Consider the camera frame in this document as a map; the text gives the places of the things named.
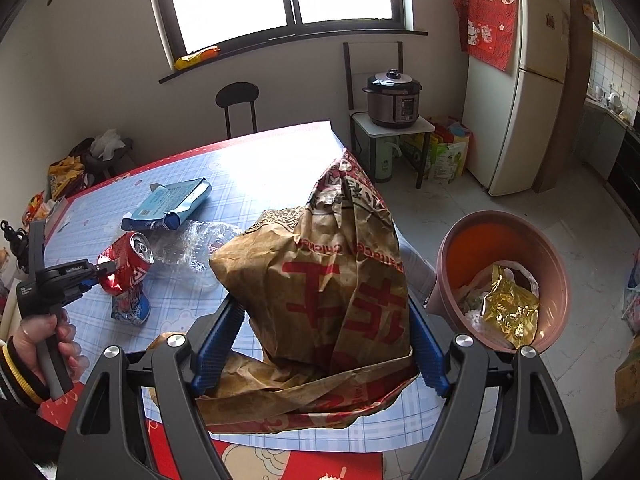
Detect white side table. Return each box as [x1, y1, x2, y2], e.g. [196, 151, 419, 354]
[348, 110, 436, 191]

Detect blue checked tablecloth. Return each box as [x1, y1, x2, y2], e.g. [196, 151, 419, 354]
[37, 120, 436, 480]

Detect pale green kettle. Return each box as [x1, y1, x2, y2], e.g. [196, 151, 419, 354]
[372, 139, 403, 183]

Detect red snack packets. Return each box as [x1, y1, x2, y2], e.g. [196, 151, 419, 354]
[22, 192, 60, 226]

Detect blue cardboard box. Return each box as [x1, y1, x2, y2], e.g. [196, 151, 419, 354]
[121, 177, 213, 233]

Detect black kitchen stove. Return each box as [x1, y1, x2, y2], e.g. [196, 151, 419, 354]
[607, 127, 640, 211]

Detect grey kitchen counter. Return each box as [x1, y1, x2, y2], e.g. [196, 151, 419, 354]
[582, 97, 631, 181]

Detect terracotta plastic bin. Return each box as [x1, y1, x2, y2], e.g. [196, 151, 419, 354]
[425, 210, 572, 353]

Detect black waste bin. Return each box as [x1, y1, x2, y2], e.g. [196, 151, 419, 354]
[80, 137, 136, 181]

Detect brown paper bag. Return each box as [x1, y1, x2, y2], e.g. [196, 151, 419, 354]
[197, 149, 418, 433]

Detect dark window sill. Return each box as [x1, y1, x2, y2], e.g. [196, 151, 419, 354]
[159, 29, 429, 85]

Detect person's left hand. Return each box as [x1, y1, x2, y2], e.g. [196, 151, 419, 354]
[7, 310, 87, 401]

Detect pale kitchen wall cabinets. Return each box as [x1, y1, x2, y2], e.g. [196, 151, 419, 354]
[592, 0, 640, 56]

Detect yellow snack bags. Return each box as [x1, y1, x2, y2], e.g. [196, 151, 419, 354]
[47, 156, 86, 201]

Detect red printed cloth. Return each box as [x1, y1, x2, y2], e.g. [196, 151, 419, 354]
[452, 0, 521, 71]

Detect brown door frame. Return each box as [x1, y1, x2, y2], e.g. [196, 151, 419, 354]
[532, 0, 596, 193]

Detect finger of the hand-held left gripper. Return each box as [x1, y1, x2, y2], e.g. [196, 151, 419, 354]
[87, 255, 120, 286]

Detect black round stool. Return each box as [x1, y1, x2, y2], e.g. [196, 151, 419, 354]
[216, 82, 260, 140]

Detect person's left forearm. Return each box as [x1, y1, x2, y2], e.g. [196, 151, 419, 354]
[0, 337, 56, 433]

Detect gold foil wrapper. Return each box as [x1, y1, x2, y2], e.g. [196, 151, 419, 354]
[482, 264, 542, 351]

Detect crushed red can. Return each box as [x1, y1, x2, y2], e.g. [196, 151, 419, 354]
[96, 231, 156, 297]

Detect cream refrigerator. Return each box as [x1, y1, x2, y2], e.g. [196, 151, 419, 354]
[462, 0, 571, 197]

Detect black metal rack frame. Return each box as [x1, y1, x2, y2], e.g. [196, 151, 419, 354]
[343, 41, 404, 113]

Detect silver pressure cooker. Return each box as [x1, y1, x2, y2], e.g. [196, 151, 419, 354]
[362, 69, 420, 130]

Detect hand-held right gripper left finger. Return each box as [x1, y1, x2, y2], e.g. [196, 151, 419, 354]
[56, 295, 248, 480]

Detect yellow snack packet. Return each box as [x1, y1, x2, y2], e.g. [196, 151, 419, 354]
[174, 46, 221, 71]

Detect clear plastic container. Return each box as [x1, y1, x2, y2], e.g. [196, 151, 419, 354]
[150, 220, 246, 288]

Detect colourful shopping bags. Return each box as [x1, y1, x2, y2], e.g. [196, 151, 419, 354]
[402, 117, 473, 183]

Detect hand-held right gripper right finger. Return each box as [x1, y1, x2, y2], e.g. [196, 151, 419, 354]
[407, 302, 583, 480]

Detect crumpled white plastic bag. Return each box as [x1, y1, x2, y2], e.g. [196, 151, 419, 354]
[90, 129, 126, 158]

